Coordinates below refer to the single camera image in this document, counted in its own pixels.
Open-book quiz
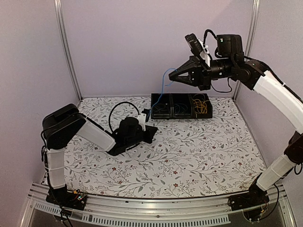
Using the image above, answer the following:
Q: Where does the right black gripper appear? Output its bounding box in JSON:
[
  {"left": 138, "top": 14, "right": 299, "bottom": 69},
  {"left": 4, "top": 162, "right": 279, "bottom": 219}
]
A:
[{"left": 169, "top": 55, "right": 235, "bottom": 90}]

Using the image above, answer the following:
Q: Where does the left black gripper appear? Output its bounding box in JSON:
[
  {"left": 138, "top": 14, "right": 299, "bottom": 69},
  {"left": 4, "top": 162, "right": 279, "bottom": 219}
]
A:
[{"left": 125, "top": 125, "right": 158, "bottom": 148}]

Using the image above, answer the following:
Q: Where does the grey cable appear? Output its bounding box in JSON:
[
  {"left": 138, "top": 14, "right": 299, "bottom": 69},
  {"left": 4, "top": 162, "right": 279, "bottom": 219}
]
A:
[{"left": 152, "top": 104, "right": 170, "bottom": 114}]

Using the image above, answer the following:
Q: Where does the left arm base electronics board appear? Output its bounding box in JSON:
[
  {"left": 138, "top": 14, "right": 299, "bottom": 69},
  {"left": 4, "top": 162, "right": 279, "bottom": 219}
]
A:
[{"left": 46, "top": 186, "right": 88, "bottom": 210}]

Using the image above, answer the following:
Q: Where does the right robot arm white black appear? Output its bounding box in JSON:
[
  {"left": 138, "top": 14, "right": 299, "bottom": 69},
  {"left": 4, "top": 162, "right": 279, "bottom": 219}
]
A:
[{"left": 237, "top": 53, "right": 303, "bottom": 165}]

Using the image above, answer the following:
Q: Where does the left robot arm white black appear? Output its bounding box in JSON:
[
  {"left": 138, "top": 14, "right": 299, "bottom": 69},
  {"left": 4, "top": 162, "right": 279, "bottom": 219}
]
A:
[{"left": 40, "top": 104, "right": 158, "bottom": 205}]

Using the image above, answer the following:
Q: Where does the black bin left compartment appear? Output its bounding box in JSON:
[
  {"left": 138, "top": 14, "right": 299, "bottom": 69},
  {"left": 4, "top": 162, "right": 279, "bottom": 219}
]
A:
[{"left": 151, "top": 93, "right": 172, "bottom": 119}]

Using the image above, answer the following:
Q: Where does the black bin middle compartment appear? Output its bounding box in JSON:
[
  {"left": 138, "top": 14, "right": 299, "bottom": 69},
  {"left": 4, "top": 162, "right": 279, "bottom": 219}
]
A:
[{"left": 172, "top": 93, "right": 193, "bottom": 119}]

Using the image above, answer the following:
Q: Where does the floral patterned table cloth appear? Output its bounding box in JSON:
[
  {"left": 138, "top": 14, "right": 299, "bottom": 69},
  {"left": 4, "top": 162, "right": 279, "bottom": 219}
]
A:
[{"left": 40, "top": 96, "right": 268, "bottom": 199}]

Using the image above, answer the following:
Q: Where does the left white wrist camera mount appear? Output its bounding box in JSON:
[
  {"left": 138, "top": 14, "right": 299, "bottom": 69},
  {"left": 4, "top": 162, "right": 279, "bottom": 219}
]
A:
[{"left": 137, "top": 113, "right": 146, "bottom": 131}]

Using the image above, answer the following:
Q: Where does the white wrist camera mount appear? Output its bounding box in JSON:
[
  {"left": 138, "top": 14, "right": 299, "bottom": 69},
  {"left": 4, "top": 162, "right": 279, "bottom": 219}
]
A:
[
  {"left": 198, "top": 39, "right": 211, "bottom": 67},
  {"left": 137, "top": 113, "right": 146, "bottom": 131}
]

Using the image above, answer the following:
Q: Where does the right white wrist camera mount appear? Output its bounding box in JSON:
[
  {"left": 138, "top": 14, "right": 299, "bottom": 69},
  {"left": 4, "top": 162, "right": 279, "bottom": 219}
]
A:
[{"left": 198, "top": 39, "right": 211, "bottom": 67}]

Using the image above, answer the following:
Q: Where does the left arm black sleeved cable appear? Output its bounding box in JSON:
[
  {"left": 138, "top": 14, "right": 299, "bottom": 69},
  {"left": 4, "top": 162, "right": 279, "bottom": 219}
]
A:
[{"left": 108, "top": 101, "right": 142, "bottom": 133}]

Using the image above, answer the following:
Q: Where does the right aluminium frame post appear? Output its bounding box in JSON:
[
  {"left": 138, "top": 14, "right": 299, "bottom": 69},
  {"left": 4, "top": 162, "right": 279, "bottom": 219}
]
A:
[{"left": 232, "top": 0, "right": 261, "bottom": 100}]

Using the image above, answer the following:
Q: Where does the aluminium frame post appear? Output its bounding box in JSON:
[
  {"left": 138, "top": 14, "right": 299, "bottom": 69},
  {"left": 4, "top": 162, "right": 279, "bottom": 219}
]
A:
[
  {"left": 232, "top": 0, "right": 261, "bottom": 100},
  {"left": 53, "top": 0, "right": 83, "bottom": 101}
]

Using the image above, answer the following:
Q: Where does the aluminium front rail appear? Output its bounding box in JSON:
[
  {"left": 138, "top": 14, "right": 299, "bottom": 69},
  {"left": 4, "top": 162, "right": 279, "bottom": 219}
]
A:
[{"left": 20, "top": 183, "right": 298, "bottom": 227}]

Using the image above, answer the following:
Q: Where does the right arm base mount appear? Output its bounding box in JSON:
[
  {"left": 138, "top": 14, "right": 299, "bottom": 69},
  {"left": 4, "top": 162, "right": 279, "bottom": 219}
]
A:
[{"left": 228, "top": 185, "right": 269, "bottom": 222}]

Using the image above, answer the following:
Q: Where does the left aluminium frame post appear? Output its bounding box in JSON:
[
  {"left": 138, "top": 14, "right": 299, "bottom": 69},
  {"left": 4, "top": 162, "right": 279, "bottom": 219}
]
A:
[{"left": 53, "top": 0, "right": 83, "bottom": 101}]

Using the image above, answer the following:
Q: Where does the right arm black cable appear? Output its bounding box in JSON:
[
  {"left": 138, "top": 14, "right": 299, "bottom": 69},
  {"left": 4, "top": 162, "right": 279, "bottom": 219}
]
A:
[{"left": 258, "top": 163, "right": 303, "bottom": 219}]

